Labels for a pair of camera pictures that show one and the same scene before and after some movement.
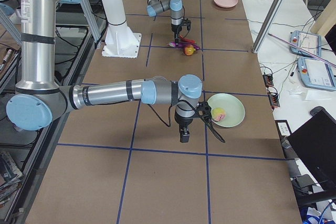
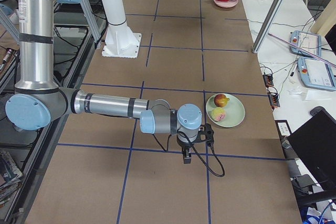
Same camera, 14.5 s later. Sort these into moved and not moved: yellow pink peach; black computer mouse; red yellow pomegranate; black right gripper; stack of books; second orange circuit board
Moved: black right gripper; red yellow pomegranate
Not moved: second orange circuit board; stack of books; black computer mouse; yellow pink peach
